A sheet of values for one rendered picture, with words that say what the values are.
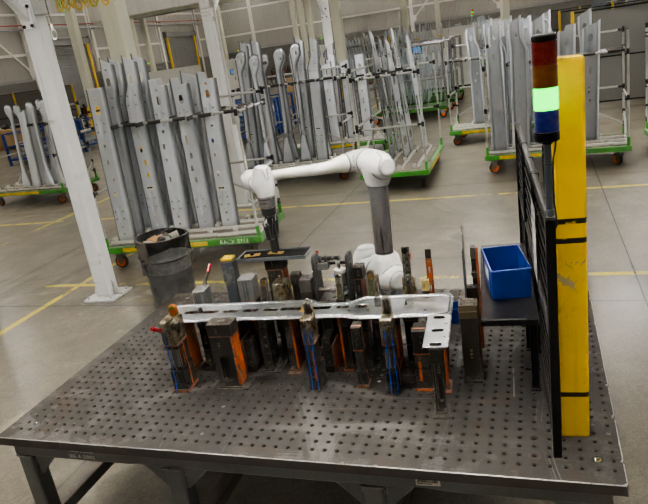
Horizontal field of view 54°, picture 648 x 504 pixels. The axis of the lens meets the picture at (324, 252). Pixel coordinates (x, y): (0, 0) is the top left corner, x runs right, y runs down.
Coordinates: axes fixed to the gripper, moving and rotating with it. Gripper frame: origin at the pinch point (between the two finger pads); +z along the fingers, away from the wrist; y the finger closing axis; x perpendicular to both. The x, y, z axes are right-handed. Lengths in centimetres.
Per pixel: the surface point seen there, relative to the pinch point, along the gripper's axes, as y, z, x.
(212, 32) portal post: -518, -129, -355
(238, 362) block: 55, 37, 4
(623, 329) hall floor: -166, 120, 162
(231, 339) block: 56, 25, 3
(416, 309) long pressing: 26, 20, 81
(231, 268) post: 9.3, 9.6, -22.7
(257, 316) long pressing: 41.3, 20.2, 9.3
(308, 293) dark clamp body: 15.1, 19.5, 23.3
